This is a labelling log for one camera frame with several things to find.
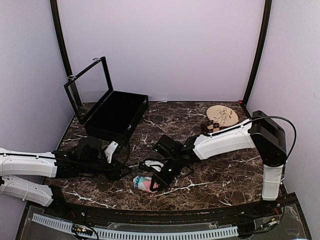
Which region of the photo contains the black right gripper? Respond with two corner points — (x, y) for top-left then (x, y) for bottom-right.
(150, 154), (183, 191)

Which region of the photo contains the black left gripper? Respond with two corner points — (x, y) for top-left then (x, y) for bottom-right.
(79, 157), (132, 181)

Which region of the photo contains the pink teal patterned sock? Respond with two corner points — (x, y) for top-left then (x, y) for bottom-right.
(133, 175), (156, 193)

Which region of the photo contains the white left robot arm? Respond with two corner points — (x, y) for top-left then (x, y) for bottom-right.
(0, 136), (132, 218)

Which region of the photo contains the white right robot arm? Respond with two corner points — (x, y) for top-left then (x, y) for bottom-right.
(150, 110), (291, 217)

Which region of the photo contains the black storage box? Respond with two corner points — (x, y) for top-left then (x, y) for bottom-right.
(84, 90), (149, 141)

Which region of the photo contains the black box glass lid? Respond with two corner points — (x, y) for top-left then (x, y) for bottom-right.
(64, 56), (114, 125)

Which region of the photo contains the brown argyle sock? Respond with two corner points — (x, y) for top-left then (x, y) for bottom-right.
(200, 120), (226, 135)

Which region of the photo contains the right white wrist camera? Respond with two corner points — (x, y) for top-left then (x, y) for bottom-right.
(143, 160), (164, 172)

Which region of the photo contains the white slotted cable duct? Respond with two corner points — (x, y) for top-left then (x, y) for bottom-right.
(31, 213), (239, 240)

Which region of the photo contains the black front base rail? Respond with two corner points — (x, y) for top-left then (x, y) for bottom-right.
(24, 193), (298, 226)

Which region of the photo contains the left black frame post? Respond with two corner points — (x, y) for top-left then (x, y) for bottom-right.
(49, 0), (76, 87)

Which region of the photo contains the black frame post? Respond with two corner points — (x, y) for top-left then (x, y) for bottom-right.
(49, 0), (76, 87)
(241, 0), (272, 108)

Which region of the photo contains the right black frame post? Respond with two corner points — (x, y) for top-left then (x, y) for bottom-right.
(241, 0), (272, 108)

